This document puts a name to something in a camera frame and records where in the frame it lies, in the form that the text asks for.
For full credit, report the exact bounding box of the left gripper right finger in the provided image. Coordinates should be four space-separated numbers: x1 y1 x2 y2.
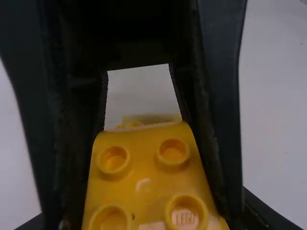
243 185 307 230

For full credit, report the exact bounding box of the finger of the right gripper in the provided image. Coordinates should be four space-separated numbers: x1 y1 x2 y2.
168 0 248 230
0 0 109 230

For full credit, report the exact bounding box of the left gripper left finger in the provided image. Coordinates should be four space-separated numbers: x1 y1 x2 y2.
0 210 59 230

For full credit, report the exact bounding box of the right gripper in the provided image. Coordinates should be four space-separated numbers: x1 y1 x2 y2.
62 0 200 72

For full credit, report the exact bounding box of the yellow toy brick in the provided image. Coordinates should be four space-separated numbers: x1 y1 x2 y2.
81 120 231 230

